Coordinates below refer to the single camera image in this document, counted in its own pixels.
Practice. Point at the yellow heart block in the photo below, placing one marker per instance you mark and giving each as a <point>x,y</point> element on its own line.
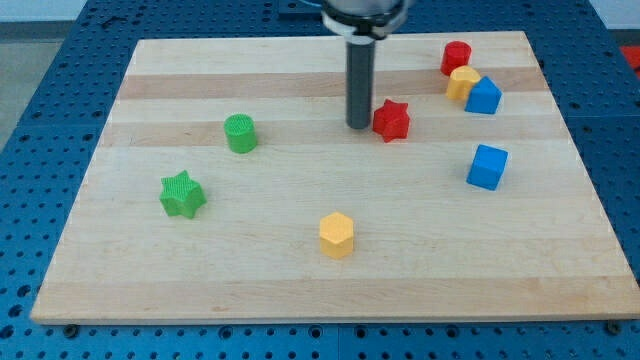
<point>461,80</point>

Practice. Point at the yellow hexagon block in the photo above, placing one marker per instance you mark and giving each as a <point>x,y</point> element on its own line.
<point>336,235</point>

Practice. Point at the red star block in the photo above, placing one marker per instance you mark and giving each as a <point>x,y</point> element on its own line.
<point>391,121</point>

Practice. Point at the green star block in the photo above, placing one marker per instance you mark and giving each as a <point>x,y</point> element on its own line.
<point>181,195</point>

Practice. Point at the blue triangle block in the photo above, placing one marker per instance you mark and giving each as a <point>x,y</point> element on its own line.
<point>484,97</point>

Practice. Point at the wooden board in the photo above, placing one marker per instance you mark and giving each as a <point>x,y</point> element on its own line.
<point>428,246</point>

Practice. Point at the blue cube block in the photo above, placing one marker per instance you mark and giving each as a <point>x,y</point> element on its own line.
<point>487,167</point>

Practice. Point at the red cylinder block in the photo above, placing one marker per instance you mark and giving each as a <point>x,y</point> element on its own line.
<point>455,54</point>

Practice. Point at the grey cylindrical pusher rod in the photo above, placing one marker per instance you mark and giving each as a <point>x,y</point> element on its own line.
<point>360,61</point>

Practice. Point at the red object at right edge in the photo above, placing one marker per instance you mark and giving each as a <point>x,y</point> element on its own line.
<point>631,54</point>

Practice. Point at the green cylinder block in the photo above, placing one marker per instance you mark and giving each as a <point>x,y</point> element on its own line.
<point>240,133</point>

